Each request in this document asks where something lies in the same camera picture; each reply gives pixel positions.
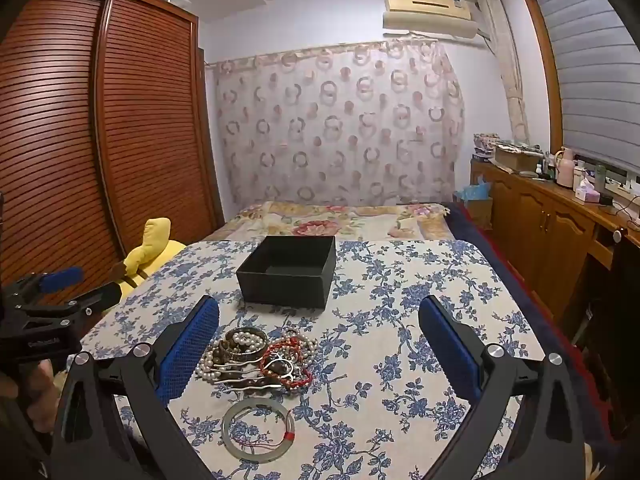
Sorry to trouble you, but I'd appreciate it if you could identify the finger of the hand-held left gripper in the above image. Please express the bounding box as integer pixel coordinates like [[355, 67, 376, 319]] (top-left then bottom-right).
[[25, 282, 123, 318], [0, 266, 85, 311]]

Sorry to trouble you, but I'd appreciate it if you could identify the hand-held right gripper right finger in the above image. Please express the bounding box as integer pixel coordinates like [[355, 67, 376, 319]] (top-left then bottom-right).
[[418, 295, 586, 480]]

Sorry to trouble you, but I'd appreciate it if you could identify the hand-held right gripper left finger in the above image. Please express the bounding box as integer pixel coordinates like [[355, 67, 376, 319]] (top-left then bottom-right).
[[51, 295, 221, 480]]

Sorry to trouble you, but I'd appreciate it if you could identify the pearl necklace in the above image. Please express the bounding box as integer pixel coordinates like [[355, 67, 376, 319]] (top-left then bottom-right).
[[196, 329, 320, 387]]

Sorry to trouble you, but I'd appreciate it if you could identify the silver hairpin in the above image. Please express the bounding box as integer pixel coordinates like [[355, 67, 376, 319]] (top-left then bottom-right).
[[212, 355, 287, 397]]

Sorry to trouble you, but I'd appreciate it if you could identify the green jade bangle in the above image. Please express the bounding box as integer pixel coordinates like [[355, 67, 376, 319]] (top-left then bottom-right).
[[221, 400, 296, 457]]

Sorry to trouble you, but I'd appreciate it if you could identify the black jewelry box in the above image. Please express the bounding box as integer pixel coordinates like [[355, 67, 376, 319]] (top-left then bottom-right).
[[236, 235, 337, 309]]

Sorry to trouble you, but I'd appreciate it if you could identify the red bead bracelet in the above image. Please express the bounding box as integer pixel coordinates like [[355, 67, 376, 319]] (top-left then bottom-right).
[[259, 336, 314, 390]]

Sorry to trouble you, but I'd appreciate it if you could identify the person's left hand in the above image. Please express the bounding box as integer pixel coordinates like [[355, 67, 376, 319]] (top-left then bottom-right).
[[17, 362, 57, 428]]

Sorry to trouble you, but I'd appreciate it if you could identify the blue floral tablecloth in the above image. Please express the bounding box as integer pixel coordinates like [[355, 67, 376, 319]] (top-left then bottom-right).
[[80, 240, 546, 480]]

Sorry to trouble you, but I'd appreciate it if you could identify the yellow plush toy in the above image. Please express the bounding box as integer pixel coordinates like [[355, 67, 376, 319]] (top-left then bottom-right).
[[122, 217, 187, 289]]

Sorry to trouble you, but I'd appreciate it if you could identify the cardboard box with blue bag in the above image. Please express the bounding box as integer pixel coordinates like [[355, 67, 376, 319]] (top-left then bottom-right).
[[452, 181, 494, 229]]

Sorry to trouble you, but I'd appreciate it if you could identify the wooden cabinet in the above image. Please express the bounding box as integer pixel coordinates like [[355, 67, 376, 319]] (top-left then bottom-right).
[[470, 157, 640, 321]]

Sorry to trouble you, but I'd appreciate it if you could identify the wooden louvered wardrobe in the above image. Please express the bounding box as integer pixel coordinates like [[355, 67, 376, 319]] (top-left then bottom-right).
[[0, 0, 226, 307]]

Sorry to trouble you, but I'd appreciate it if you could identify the cardboard box on cabinet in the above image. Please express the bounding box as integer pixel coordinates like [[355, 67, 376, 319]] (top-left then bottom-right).
[[492, 142, 544, 171]]

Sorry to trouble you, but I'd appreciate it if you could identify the patterned fabric bag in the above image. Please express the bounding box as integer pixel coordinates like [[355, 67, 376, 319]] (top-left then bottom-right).
[[472, 133, 502, 162]]

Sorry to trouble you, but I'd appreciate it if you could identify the pink thermos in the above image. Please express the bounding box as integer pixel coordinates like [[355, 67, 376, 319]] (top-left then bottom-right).
[[556, 147, 576, 189]]

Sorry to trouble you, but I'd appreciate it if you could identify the circle print curtain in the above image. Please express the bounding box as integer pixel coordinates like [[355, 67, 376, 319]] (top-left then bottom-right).
[[212, 40, 466, 208]]

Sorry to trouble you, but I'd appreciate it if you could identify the beige side curtain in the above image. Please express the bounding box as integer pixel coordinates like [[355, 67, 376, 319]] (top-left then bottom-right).
[[476, 0, 531, 143]]

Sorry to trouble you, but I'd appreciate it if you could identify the grey window blind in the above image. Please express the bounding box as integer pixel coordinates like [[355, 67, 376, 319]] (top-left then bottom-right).
[[529, 0, 640, 173]]

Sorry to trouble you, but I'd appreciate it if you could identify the beige air conditioner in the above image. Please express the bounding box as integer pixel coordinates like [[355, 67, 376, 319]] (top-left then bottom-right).
[[382, 0, 480, 41]]

